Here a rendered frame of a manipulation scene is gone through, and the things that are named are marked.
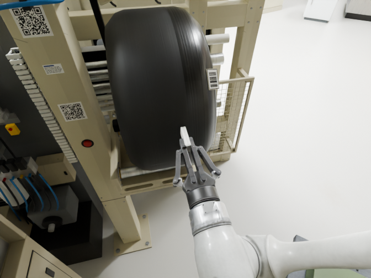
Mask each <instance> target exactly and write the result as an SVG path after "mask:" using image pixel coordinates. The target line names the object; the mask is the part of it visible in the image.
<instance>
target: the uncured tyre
mask: <svg viewBox="0 0 371 278"><path fill-rule="evenodd" d="M105 50H106V58H107V68H108V75H109V82H110V88H111V92H112V98H113V103H114V108H115V113H116V118H117V121H118V125H119V129H120V133H121V136H122V139H123V143H124V146H125V148H126V151H127V154H128V157H129V159H130V161H131V163H132V164H134V165H136V166H137V167H139V168H140V169H142V170H150V171H153V170H158V169H164V168H169V167H175V166H176V150H180V149H181V147H180V144H179V140H180V139H181V138H182V137H181V127H184V126H185V127H186V130H187V133H188V136H189V137H192V138H193V141H194V144H195V146H197V147H199V146H202V147H203V148H204V150H205V151H206V152H207V151H208V150H209V148H210V147H211V145H212V144H213V140H214V137H215V130H216V117H217V103H216V89H214V90H209V89H208V80H207V75H206V69H211V68H213V64H212V60H211V55H210V51H209V46H208V43H207V40H206V37H205V35H204V32H203V30H202V28H201V26H200V24H199V23H198V22H197V21H196V20H195V19H194V18H193V17H192V16H191V15H190V14H189V13H188V12H187V11H186V10H185V9H184V8H180V7H175V6H168V7H152V8H136V9H123V10H121V11H118V12H116V13H114V14H113V16H112V17H111V19H110V20H109V21H108V22H107V24H106V26H105ZM167 162H169V163H167ZM161 163H162V164H161ZM155 164H156V165H155Z"/></svg>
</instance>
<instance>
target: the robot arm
mask: <svg viewBox="0 0 371 278"><path fill-rule="evenodd" d="M181 137H182V138H181V139H180V140H179V144H180V147H181V149H180V150H176V174H175V176H174V179H173V187H177V186H178V187H180V188H182V189H183V191H184V192H185V194H186V196H187V200H188V205H189V209H190V211H189V219H190V226H191V229H192V235H193V238H194V255H195V262H196V265H197V271H198V275H199V278H286V276H287V275H288V274H290V273H291V272H295V271H300V270H310V269H371V230H369V231H363V232H357V233H351V234H345V235H341V236H335V237H330V238H324V239H317V240H310V241H303V242H282V241H279V240H277V239H276V238H274V237H273V236H272V235H271V234H268V235H260V234H247V235H246V236H239V235H238V234H236V233H235V231H234V228H233V226H232V223H231V221H230V218H229V215H228V212H227V209H226V207H225V204H224V203H223V202H221V201H220V198H219V195H218V192H217V190H216V187H215V183H216V179H217V178H220V176H221V170H220V169H218V168H217V167H216V166H215V165H214V163H213V162H212V160H211V159H210V157H209V156H208V154H207V153H206V151H205V150H204V148H203V147H202V146H199V147H197V146H195V144H194V141H193V138H192V137H189V136H188V133H187V130H186V127H185V126H184V127H181ZM190 150H191V154H192V157H193V161H194V164H195V167H196V170H197V171H196V172H194V170H193V168H192V165H191V162H190V159H189V155H188V152H189V151H190ZM198 154H199V155H200V157H201V159H202V160H203V162H204V163H205V165H206V167H207V168H208V170H209V172H211V175H209V174H208V173H207V172H205V171H204V169H203V166H202V164H201V162H200V158H199V155H198ZM181 156H183V159H184V164H185V167H186V170H187V176H186V179H185V181H184V183H182V178H180V171H181Z"/></svg>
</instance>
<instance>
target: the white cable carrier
mask: <svg viewBox="0 0 371 278"><path fill-rule="evenodd" d="M14 53H15V54H14ZM6 57H7V59H8V60H10V64H11V65H13V66H12V67H13V68H14V70H16V71H15V72H16V74H17V75H19V76H18V77H19V79H20V80H22V84H24V87H25V89H27V90H26V91H27V92H28V93H29V96H30V97H31V99H32V101H33V102H34V104H35V105H36V107H37V109H38V110H39V113H40V114H41V116H42V117H43V119H44V120H45V122H46V124H47V126H48V127H49V130H50V131H51V132H52V133H53V136H54V137H55V139H56V141H57V143H58V144H59V145H60V148H61V149H62V151H63V153H64V155H65V156H66V158H67V160H68V161H69V163H74V162H78V158H77V156H76V154H75V152H74V150H73V148H72V147H71V145H70V143H69V141H68V139H67V137H66V135H65V134H64V132H63V130H62V128H61V126H60V124H59V122H58V121H57V119H56V117H55V115H54V113H53V112H52V110H51V108H50V106H49V104H48V102H47V100H46V99H45V97H44V95H43V93H42V91H41V89H40V87H39V86H38V84H37V82H36V80H35V78H34V76H33V74H32V72H31V71H30V69H29V67H28V65H27V63H26V61H25V59H24V57H23V56H22V54H21V52H20V50H19V49H18V47H16V48H11V49H10V51H9V53H8V54H7V55H6Z"/></svg>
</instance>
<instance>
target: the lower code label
mask: <svg viewBox="0 0 371 278"><path fill-rule="evenodd" d="M57 106H58V107H59V109H60V112H61V114H62V116H63V117H64V119H65V121H66V122H67V121H75V120H82V119H87V118H88V117H87V115H86V113H85V110H84V108H83V105H82V103H81V101H79V102H74V103H66V104H58V105H57Z"/></svg>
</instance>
